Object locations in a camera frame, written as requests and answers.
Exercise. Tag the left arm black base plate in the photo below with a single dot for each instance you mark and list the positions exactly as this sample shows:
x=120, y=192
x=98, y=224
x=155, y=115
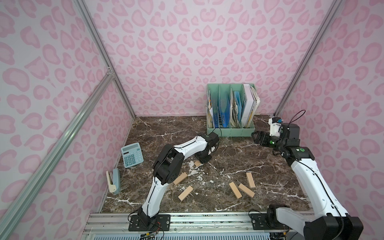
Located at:
x=161, y=222

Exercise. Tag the blue plastic folders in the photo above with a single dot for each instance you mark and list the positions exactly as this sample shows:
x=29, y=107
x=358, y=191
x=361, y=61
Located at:
x=221, y=109

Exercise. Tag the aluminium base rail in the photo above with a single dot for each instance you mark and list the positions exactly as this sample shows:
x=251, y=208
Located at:
x=185, y=226

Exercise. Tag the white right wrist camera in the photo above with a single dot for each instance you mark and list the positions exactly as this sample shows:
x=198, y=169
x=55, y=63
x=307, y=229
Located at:
x=275, y=126

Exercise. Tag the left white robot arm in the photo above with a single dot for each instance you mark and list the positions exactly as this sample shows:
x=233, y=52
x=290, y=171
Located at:
x=167, y=167

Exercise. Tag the green plastic file organizer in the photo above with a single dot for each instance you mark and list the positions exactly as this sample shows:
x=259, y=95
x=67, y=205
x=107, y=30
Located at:
x=236, y=129

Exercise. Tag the diagonal aluminium frame bar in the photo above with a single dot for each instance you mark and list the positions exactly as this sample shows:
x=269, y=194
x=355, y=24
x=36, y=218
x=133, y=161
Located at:
x=21, y=204

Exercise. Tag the aluminium corner frame post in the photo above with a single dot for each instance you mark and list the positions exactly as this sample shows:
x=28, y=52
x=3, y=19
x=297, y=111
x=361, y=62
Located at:
x=326, y=23

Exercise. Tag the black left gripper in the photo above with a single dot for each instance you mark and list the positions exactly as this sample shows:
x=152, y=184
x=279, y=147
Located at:
x=205, y=154

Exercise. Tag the left rear aluminium post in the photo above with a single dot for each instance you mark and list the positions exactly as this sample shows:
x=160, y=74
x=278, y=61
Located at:
x=91, y=26

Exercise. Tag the wooden block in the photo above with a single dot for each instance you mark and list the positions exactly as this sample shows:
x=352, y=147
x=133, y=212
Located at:
x=197, y=163
x=185, y=193
x=235, y=190
x=180, y=178
x=250, y=180

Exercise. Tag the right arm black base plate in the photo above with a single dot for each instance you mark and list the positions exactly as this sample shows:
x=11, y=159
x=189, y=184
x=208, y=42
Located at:
x=261, y=221

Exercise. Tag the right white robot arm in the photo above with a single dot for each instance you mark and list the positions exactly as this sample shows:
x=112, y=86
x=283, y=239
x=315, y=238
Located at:
x=332, y=221

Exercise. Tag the teal desk calculator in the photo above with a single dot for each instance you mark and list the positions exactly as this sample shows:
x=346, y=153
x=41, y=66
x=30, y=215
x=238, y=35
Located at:
x=132, y=155

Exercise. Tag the wooden block slanted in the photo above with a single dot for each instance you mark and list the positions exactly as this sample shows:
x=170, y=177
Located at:
x=246, y=190

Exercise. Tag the white thick binder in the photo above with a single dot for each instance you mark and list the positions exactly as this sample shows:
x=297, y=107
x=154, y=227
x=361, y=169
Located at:
x=248, y=104

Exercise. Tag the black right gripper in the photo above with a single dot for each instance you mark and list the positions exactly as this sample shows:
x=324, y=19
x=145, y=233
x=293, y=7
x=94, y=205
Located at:
x=263, y=139

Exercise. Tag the teal cream stapler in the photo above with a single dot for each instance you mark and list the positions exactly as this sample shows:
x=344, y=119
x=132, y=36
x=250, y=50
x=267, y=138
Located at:
x=114, y=181

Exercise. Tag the clear sleeve printed paper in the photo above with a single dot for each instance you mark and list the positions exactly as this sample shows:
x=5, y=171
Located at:
x=210, y=113

